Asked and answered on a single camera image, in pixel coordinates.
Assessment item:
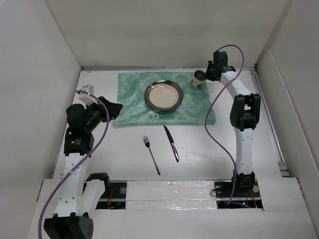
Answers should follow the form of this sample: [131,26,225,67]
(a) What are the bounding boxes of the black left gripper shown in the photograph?
[84,97,122,132]

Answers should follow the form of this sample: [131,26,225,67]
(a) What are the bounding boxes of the steel cup with white band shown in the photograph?
[191,70,206,88]

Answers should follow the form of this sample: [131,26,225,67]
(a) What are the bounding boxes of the green satin tablecloth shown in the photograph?
[115,71,211,126]

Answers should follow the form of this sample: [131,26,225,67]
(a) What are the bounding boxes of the silver fork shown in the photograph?
[143,136,161,175]

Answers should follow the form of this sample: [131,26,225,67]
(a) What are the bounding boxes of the round metal plate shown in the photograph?
[145,80,184,112]

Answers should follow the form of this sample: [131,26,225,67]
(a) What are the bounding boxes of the black handled table knife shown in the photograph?
[163,125,179,162]

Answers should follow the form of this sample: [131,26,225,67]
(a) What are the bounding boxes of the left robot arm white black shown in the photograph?
[38,96,123,239]

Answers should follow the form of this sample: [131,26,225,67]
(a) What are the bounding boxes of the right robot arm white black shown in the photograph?
[205,50,261,198]

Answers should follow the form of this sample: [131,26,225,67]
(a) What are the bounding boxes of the white foam front panel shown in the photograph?
[126,180,217,211]

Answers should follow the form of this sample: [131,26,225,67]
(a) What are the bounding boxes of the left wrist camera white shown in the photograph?
[78,85,96,106]

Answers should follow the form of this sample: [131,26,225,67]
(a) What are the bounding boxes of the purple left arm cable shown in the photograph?
[37,91,110,239]

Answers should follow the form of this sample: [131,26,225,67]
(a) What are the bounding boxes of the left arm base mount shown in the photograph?
[96,181,127,210]

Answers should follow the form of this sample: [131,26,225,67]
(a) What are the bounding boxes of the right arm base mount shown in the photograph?
[210,180,263,209]

